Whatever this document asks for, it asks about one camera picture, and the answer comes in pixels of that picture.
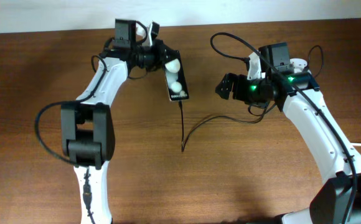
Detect black charging cable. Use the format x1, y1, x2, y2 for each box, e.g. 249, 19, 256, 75
177, 45, 324, 153

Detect black smartphone with lit screen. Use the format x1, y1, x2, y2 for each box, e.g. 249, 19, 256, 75
164, 58, 189, 101

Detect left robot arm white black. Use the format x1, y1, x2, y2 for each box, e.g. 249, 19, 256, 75
61, 19, 189, 223

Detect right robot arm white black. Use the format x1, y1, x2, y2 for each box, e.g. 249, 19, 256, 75
215, 42, 361, 223

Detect white power strip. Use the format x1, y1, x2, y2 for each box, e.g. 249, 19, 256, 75
290, 58, 309, 73

